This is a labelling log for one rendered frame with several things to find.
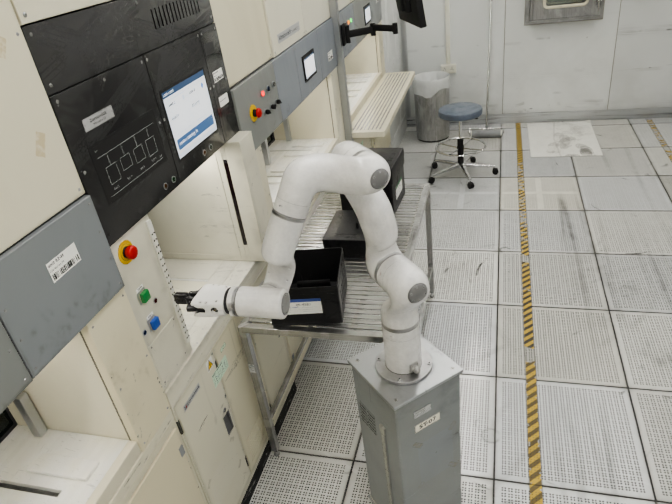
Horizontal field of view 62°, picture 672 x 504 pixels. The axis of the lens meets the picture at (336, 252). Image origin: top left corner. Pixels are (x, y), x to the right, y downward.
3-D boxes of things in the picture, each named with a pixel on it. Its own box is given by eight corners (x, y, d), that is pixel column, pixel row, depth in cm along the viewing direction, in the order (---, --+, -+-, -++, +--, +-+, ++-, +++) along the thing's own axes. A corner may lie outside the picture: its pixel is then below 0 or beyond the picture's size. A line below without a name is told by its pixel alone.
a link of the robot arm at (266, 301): (248, 281, 157) (233, 291, 148) (292, 283, 153) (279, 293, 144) (250, 310, 159) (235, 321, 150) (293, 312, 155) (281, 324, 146)
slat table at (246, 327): (403, 474, 238) (389, 337, 199) (273, 456, 255) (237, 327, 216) (434, 295, 344) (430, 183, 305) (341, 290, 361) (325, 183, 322)
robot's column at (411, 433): (465, 511, 220) (464, 369, 181) (408, 551, 210) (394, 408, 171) (421, 463, 242) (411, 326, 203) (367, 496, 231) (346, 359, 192)
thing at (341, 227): (387, 261, 243) (385, 235, 236) (323, 259, 251) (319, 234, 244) (397, 228, 267) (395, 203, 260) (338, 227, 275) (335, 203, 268)
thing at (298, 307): (271, 327, 213) (262, 290, 205) (283, 285, 237) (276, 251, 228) (343, 323, 210) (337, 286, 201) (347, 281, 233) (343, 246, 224)
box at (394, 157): (394, 216, 277) (391, 169, 264) (340, 214, 286) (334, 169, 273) (406, 191, 300) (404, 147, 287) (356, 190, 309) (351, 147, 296)
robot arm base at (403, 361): (444, 367, 183) (442, 323, 174) (397, 393, 176) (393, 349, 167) (409, 338, 198) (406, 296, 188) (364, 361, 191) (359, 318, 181)
